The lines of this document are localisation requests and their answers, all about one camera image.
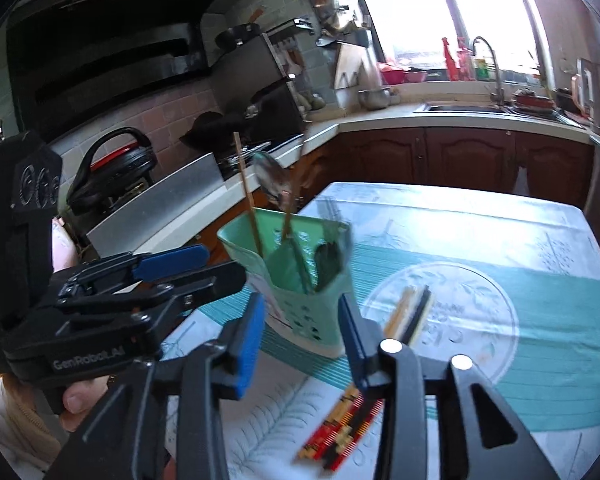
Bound kitchen countertop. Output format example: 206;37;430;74
130;105;600;256

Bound wooden cutting board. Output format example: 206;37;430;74
332;42;376;90

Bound bamboo chopstick with red end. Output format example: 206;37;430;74
310;287;420;467
302;286;416;465
296;286;412;462

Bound red spray bottle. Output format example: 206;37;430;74
441;36;460;81

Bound hanging white spatula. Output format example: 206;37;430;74
287;50;306;81

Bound white hanging cloth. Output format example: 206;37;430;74
512;165;531;196

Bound dark stove splash panel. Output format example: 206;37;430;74
211;32;308;141

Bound person's left forearm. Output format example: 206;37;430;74
0;372;76;480

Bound steel faucet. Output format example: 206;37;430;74
472;36;506;106

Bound gas stove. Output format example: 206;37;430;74
215;132;306;181

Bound black range hood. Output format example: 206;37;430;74
5;0;261;131

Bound steel splash plate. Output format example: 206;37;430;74
86;152;226;261

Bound black pot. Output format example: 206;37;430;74
555;87;581;111

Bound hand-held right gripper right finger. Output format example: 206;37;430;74
337;294;563;480

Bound red basin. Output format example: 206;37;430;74
377;62;408;86

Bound wooden kitchen cabinet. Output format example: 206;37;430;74
195;127;597;261

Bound black frying pan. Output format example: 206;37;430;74
215;7;266;51

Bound brown wooden chopstick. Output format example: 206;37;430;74
232;131;265;258

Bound green plastic utensil holder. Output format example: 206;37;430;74
216;208;356;359

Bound steel bowl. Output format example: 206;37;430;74
357;87;392;110

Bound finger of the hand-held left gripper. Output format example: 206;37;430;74
55;245;210;301
55;261;246;341

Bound black pressure cooker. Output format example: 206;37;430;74
66;126;158;216

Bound black wok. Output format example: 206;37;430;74
180;110;246;151

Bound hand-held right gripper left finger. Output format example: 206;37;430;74
45;291;266;480

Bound window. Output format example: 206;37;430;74
360;0;556;81

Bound hanging steel wok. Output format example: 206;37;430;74
312;0;353;33

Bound red pot with lid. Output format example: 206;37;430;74
511;87;553;111

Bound person's left hand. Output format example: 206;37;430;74
60;377;112;433

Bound large steel spoon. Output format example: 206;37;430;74
252;151;296;241

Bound steel wall rack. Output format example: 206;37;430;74
267;17;315;43

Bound pink bottle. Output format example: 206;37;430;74
457;37;473;81

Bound steel electric kettle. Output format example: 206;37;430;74
571;57;600;128

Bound small steel spoon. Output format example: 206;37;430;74
312;240;346;293

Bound hanging steel ladle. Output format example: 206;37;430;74
295;80;326;111

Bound steel sink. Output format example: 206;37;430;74
414;101;563;115

